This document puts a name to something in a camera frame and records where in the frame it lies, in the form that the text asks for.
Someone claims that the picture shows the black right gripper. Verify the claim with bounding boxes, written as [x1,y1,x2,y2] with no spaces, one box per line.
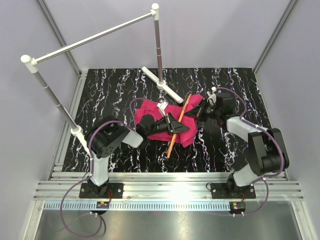
[184,99,221,123]

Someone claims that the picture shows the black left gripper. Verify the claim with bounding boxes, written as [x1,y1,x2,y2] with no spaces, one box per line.
[146,112,190,137]

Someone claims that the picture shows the orange clothes hanger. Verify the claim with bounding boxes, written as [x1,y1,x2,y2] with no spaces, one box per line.
[166,92,193,159]

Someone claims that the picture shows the pink trousers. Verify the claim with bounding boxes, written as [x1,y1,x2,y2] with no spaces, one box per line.
[135,94,203,148]

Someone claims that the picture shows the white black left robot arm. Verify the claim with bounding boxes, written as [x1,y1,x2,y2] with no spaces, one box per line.
[85,113,190,199]

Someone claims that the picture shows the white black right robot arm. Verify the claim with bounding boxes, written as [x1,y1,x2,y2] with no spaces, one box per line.
[185,92,290,199]

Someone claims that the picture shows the right controller board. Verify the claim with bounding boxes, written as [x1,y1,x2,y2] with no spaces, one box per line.
[230,201,246,210]

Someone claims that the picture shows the controller board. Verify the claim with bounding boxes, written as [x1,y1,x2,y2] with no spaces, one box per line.
[96,201,110,209]
[230,201,246,210]

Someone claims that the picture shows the left controller board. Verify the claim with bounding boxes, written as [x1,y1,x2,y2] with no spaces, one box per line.
[96,201,110,209]

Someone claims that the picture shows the silver white clothes rack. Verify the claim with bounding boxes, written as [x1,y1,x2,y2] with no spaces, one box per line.
[20,3,184,153]

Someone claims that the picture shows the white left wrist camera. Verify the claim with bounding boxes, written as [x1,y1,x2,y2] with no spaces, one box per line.
[157,101,169,117]

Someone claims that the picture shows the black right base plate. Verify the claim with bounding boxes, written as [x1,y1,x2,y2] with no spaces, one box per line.
[210,182,256,199]

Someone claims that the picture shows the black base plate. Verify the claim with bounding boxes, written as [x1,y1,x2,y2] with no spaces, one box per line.
[210,182,256,199]
[79,182,124,199]

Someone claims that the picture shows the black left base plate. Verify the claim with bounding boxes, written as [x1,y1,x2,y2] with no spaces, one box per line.
[79,182,124,199]

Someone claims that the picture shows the aluminium frame rail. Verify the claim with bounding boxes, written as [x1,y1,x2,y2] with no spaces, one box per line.
[33,171,304,202]

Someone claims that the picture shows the slotted white cable duct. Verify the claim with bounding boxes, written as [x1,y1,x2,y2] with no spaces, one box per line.
[44,200,230,211]

